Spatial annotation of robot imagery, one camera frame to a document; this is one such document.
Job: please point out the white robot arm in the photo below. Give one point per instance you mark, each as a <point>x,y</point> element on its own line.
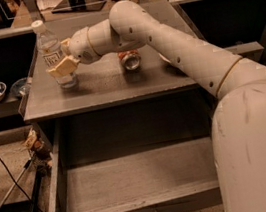
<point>239,122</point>

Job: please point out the open grey top drawer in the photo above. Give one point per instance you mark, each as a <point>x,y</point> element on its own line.
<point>149,157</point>

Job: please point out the red soda can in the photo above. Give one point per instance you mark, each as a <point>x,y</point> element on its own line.
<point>130,60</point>

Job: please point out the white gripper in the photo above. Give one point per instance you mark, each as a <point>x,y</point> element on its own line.
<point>80,46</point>

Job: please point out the snack bags on floor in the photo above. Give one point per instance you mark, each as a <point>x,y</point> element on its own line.
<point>35,144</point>

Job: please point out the black monitor stand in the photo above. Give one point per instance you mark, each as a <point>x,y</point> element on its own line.
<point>72,6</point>

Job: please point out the clear plastic tea bottle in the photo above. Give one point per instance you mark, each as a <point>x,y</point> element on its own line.
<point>49,48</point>

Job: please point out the blue bowl on shelf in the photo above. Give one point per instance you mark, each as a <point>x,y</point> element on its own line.
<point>21,87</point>

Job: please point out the grey drawer cabinet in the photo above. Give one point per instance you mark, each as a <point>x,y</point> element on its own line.
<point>108,81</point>

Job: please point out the white paper bowl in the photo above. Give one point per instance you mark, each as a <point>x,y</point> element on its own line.
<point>165,59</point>

